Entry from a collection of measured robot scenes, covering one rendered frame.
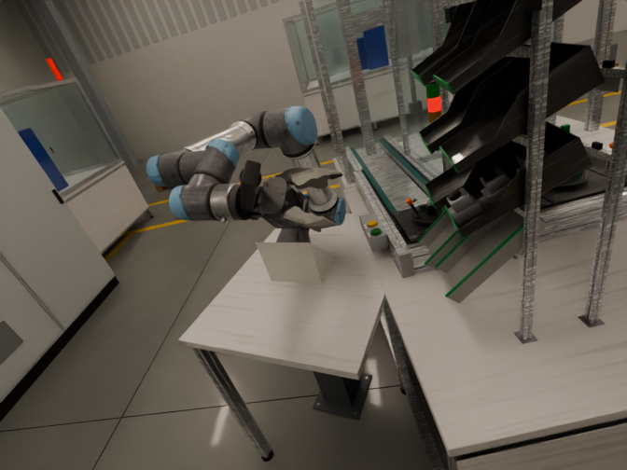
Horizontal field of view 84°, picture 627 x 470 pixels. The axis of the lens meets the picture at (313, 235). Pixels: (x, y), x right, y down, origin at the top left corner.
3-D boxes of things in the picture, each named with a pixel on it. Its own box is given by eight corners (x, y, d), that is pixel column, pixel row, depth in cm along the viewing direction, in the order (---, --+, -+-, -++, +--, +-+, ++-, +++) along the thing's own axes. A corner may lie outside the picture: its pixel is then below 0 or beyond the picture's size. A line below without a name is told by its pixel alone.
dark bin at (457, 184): (437, 211, 93) (422, 190, 90) (427, 190, 104) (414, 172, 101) (544, 146, 82) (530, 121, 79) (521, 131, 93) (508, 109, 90)
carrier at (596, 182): (552, 208, 120) (556, 175, 114) (512, 184, 141) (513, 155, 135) (624, 189, 118) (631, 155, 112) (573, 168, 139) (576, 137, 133)
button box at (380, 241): (372, 252, 135) (369, 239, 132) (361, 228, 153) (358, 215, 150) (389, 247, 134) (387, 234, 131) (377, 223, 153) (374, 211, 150)
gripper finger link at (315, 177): (345, 172, 66) (301, 190, 68) (336, 157, 61) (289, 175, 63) (349, 186, 65) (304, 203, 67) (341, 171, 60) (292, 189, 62)
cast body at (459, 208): (458, 226, 83) (443, 204, 81) (452, 217, 87) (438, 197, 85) (491, 206, 80) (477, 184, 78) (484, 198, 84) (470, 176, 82)
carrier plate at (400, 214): (411, 246, 123) (411, 241, 122) (393, 216, 144) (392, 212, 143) (479, 228, 121) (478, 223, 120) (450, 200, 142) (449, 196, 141)
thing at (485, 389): (449, 458, 74) (448, 450, 73) (343, 194, 205) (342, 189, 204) (1182, 291, 66) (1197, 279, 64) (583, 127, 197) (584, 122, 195)
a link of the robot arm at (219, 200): (215, 176, 68) (205, 215, 65) (234, 175, 66) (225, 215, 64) (235, 193, 74) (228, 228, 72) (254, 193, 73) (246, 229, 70)
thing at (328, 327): (181, 345, 129) (177, 339, 127) (287, 220, 196) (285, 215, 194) (359, 380, 96) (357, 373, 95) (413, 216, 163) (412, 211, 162)
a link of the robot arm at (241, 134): (244, 111, 118) (133, 152, 78) (272, 107, 113) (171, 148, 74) (253, 145, 123) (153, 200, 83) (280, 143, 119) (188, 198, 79)
